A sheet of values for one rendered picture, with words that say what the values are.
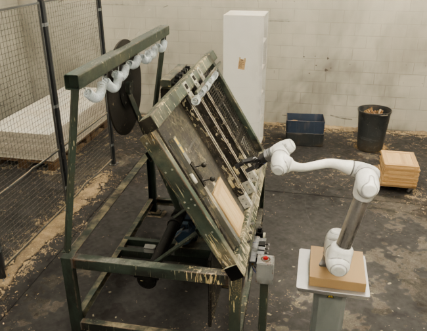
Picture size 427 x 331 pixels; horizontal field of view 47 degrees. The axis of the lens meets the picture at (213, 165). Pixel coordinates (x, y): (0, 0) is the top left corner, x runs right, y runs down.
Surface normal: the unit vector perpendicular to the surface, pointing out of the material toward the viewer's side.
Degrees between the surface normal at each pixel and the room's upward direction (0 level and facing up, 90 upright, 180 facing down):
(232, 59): 90
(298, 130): 90
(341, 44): 90
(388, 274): 0
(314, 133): 90
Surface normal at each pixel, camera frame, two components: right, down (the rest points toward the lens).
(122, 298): 0.00, -0.91
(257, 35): -0.20, 0.40
